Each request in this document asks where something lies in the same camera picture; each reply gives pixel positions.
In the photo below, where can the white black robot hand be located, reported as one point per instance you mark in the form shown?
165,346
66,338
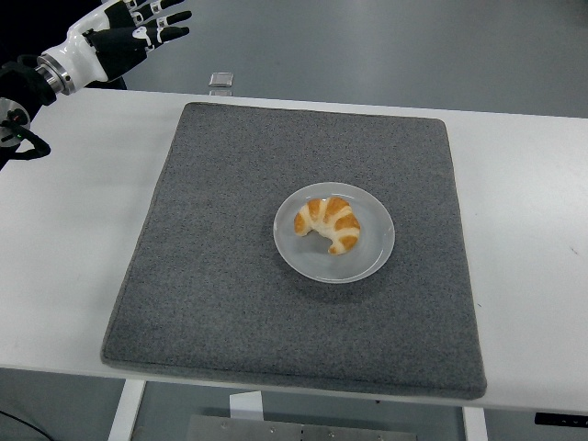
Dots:
82,64

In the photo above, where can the round grey plate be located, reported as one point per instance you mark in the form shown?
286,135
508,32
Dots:
367,257

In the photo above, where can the golden striped croissant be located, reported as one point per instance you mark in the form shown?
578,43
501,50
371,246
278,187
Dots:
337,225

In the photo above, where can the white table leg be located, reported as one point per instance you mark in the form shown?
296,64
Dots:
125,411
475,425

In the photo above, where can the black table control panel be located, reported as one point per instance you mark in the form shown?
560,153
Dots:
561,419

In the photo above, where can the black background cabinet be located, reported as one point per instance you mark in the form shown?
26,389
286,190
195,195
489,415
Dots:
23,23

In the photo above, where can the grey metal plate with screws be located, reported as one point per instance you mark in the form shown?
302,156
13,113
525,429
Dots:
275,431

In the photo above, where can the grey felt mat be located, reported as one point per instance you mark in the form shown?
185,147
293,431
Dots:
285,321

